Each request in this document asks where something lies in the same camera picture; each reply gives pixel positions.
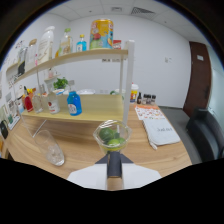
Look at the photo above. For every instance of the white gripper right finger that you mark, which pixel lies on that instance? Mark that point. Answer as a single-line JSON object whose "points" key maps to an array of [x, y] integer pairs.
{"points": [[140, 175]]}

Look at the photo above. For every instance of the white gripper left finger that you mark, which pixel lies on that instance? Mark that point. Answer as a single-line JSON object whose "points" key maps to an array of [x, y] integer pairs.
{"points": [[88, 175]]}

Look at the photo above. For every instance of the glass cup with limes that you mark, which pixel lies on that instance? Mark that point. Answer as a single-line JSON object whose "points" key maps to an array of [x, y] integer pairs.
{"points": [[111, 137]]}

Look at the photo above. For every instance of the silver soda water can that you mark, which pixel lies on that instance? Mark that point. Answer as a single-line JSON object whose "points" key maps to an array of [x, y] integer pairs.
{"points": [[21, 65]]}

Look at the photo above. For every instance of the clear glass with ice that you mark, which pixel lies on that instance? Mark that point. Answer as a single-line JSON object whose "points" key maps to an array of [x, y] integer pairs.
{"points": [[53, 151]]}

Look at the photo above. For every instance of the white pouch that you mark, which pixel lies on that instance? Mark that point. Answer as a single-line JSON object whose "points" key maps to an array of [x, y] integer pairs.
{"points": [[161, 131]]}

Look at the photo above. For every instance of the orange patterned paper sheet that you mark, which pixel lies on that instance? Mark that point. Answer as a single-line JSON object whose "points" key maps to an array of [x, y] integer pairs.
{"points": [[149, 112]]}

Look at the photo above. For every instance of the two-tier wooden shelf rack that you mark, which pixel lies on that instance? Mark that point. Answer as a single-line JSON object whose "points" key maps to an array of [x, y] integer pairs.
{"points": [[96, 107]]}

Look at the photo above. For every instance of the blue liquid bottle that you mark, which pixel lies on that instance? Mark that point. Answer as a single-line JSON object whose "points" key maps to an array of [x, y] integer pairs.
{"points": [[74, 105]]}

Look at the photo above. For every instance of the small dark jar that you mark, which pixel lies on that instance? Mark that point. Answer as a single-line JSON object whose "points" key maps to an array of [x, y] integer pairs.
{"points": [[153, 100], [149, 99], [144, 99]]}

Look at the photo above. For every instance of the small brown bottle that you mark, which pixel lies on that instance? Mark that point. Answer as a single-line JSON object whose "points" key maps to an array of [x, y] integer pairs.
{"points": [[139, 99]]}

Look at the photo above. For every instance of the black chair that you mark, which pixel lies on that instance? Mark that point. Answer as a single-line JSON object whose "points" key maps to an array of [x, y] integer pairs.
{"points": [[206, 133]]}

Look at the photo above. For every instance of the white bowl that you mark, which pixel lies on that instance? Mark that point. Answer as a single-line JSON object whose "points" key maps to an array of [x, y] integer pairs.
{"points": [[86, 91]]}

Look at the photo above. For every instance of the clear bottle with orange cap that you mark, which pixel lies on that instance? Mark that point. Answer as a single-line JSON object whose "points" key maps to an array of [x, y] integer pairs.
{"points": [[37, 104]]}

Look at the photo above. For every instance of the red liquid bottle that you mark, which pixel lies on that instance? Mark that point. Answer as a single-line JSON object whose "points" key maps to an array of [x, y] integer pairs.
{"points": [[28, 104]]}

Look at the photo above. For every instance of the black bag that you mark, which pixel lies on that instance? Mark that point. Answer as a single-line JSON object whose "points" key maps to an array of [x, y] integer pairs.
{"points": [[4, 130]]}

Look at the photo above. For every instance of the green potted plant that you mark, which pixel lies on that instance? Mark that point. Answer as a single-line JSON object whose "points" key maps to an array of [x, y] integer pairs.
{"points": [[60, 83]]}

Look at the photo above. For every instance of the small light blue bottle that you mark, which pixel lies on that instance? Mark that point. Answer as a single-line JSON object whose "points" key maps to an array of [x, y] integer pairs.
{"points": [[81, 45]]}

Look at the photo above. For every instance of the glass jar with cork lid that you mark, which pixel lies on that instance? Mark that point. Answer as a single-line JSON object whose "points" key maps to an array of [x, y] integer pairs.
{"points": [[31, 55]]}

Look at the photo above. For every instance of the clear bottle with green cap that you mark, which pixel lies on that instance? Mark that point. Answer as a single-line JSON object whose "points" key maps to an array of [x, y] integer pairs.
{"points": [[66, 44]]}

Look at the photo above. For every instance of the large white bottle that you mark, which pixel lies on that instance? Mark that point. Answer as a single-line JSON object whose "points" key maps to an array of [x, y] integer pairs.
{"points": [[45, 46]]}

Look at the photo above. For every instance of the yellow colourful can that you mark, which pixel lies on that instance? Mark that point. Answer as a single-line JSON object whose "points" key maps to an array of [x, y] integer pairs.
{"points": [[101, 34]]}

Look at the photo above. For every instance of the red wall poster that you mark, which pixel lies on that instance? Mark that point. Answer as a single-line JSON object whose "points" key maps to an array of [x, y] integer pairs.
{"points": [[117, 44]]}

